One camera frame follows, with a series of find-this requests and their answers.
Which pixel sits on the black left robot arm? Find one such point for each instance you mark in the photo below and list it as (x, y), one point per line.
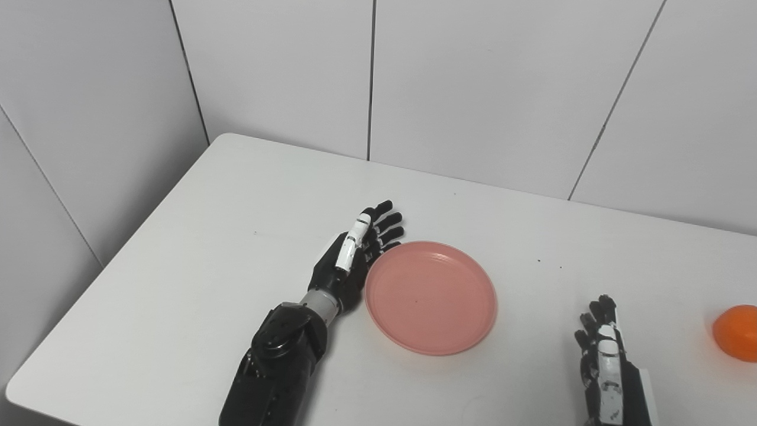
(278, 361)

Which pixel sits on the pink plate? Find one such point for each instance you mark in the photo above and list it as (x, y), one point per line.
(430, 297)

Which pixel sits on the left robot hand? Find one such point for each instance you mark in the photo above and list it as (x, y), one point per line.
(349, 266)

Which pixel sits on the orange fruit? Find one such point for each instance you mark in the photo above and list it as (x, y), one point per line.
(736, 333)

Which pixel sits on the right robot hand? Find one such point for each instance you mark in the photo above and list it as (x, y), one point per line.
(612, 373)

